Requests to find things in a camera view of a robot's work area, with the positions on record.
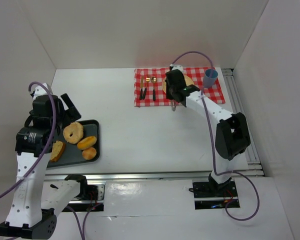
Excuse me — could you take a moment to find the plain bagel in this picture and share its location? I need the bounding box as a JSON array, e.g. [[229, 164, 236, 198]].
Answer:
[[63, 122, 84, 144]]

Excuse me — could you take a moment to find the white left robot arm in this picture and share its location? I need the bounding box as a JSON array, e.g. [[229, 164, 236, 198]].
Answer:
[[0, 82, 103, 240]]

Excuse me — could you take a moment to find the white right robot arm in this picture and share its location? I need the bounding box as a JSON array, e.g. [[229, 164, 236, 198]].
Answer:
[[165, 64, 251, 192]]

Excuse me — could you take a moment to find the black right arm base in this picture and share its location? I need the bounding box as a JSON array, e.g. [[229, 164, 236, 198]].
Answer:
[[189, 181, 238, 199]]

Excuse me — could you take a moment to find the brown bread slice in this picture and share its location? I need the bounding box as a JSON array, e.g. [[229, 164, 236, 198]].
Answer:
[[49, 140, 66, 162]]

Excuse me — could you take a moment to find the yellow plate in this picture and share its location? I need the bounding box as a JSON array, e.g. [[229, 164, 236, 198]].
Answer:
[[161, 74, 194, 93]]

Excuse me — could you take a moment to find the red checkered cloth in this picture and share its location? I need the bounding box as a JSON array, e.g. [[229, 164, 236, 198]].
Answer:
[[133, 66, 226, 108]]

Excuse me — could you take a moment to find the glazed orange donut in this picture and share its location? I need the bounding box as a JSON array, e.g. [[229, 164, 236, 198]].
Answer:
[[77, 136, 97, 150]]

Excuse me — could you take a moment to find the blue cup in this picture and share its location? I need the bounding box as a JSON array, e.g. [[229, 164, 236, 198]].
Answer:
[[203, 68, 218, 89]]

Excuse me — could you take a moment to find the black plastic tray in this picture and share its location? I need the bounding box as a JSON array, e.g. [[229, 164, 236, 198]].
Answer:
[[47, 119, 100, 169]]

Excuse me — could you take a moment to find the round golden bun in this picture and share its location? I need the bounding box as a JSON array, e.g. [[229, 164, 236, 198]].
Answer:
[[82, 147, 97, 161]]

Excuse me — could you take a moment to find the gold spoon black handle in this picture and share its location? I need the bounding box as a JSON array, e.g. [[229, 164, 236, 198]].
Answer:
[[150, 76, 157, 102]]

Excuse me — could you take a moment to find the gold fork black handle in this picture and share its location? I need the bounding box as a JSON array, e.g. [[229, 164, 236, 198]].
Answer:
[[142, 74, 151, 100]]

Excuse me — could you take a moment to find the gold knife black handle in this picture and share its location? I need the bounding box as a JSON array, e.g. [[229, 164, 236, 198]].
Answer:
[[139, 75, 144, 100]]

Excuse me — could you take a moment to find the aluminium rail front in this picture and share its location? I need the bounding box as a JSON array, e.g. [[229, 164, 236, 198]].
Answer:
[[43, 169, 213, 181]]

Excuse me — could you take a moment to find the aluminium rail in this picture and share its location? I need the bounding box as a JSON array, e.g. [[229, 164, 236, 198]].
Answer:
[[43, 169, 213, 181], [221, 68, 265, 177]]

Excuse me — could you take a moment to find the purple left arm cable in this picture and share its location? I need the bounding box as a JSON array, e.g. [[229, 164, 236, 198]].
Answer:
[[0, 81, 104, 240]]

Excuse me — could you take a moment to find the aluminium rail right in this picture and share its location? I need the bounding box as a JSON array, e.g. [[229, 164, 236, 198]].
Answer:
[[221, 68, 265, 177]]

